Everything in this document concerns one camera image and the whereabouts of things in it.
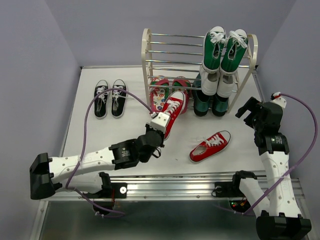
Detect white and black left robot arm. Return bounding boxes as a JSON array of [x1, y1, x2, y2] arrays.
[[29, 123, 166, 200]]

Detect pink slipper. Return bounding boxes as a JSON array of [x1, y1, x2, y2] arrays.
[[149, 77, 169, 112], [172, 76, 191, 114]]

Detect black canvas sneaker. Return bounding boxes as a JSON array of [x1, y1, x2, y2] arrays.
[[111, 79, 128, 119], [94, 79, 109, 119]]

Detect left green canvas sneaker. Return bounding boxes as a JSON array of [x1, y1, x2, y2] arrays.
[[202, 26, 227, 73]]

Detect cream shoe shelf chrome bars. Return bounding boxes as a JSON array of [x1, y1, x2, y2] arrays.
[[141, 28, 259, 113]]

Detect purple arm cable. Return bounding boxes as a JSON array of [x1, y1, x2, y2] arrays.
[[65, 87, 159, 218], [214, 92, 316, 217]]

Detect red canvas sneaker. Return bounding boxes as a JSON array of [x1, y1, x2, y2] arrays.
[[189, 130, 232, 163], [162, 90, 187, 140]]

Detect right green canvas sneaker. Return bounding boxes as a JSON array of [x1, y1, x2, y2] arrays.
[[220, 29, 249, 76]]

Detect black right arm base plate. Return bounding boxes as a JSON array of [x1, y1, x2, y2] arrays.
[[214, 181, 261, 200]]

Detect white sneaker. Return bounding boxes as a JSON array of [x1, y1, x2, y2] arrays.
[[216, 74, 236, 98], [199, 65, 221, 96]]

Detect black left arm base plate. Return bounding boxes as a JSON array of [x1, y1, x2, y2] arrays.
[[98, 182, 128, 199]]

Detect left dark green loafer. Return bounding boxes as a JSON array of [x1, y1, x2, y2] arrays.
[[191, 74, 212, 117]]

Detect right white sneaker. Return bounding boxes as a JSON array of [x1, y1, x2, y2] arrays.
[[216, 74, 236, 98]]

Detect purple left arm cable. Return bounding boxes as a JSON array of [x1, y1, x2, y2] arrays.
[[65, 87, 159, 218]]

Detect aluminium mounting rail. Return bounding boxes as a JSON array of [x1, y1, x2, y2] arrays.
[[39, 177, 306, 202]]

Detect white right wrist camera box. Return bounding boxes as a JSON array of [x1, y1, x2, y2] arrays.
[[270, 92, 287, 109]]

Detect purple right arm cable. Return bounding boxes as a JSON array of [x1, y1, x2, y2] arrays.
[[214, 92, 316, 217]]

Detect left white sneaker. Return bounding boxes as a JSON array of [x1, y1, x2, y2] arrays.
[[199, 65, 221, 96]]

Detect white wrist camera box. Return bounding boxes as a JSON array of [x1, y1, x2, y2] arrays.
[[149, 112, 171, 133], [270, 92, 287, 109]]

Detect green canvas sneaker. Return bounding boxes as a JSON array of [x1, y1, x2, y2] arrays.
[[202, 26, 227, 73], [220, 29, 249, 76]]

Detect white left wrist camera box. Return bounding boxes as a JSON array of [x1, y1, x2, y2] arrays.
[[149, 112, 171, 133]]

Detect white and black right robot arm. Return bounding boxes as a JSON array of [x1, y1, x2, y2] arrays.
[[230, 96, 312, 240]]

